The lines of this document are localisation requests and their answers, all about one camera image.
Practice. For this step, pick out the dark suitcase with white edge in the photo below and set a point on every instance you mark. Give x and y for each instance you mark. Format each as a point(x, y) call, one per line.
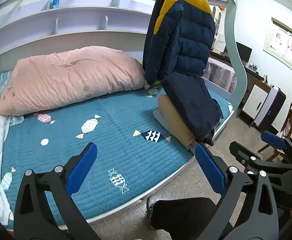
point(270, 109)

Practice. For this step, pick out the blue box on shelf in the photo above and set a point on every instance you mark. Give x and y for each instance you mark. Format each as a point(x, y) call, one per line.
point(54, 4)

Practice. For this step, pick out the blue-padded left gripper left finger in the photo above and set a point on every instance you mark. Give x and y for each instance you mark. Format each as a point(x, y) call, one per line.
point(33, 216)

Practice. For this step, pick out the person's leg black trousers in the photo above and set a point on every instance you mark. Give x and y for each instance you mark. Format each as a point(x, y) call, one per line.
point(183, 218)

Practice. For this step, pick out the navy and yellow puffer jacket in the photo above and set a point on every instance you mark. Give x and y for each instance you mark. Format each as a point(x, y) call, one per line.
point(179, 39)

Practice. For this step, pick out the dark blue denim jeans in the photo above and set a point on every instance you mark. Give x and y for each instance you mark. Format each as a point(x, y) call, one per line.
point(191, 98)

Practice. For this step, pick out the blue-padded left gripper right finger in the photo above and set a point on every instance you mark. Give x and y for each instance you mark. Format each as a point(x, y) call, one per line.
point(258, 218)

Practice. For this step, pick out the patterned pink curtain cloth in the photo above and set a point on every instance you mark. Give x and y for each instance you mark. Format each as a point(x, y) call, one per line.
point(220, 74)

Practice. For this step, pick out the white cabinet with door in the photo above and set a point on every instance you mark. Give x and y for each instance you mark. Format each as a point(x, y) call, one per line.
point(253, 100)

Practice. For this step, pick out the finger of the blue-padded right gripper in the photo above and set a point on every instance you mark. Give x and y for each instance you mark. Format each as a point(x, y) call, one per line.
point(246, 154)
point(279, 143)

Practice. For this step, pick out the pink quilted duvet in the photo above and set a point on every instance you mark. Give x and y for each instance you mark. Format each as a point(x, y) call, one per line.
point(46, 82)

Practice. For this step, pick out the black computer monitor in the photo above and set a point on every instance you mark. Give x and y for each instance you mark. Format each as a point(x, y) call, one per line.
point(244, 52)

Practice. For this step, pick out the beige folded garment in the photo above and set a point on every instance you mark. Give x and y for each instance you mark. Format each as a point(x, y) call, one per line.
point(165, 104)

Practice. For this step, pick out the white sneaker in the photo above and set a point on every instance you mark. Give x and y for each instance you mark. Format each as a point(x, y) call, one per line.
point(154, 212)

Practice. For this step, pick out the white bunk bed ladder post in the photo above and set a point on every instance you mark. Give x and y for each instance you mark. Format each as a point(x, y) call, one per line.
point(230, 39)

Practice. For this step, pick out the window with floral decals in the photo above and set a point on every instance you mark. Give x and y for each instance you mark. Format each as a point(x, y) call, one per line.
point(279, 42)

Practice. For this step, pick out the wooden chair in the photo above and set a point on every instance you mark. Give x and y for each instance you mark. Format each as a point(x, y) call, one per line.
point(288, 127)

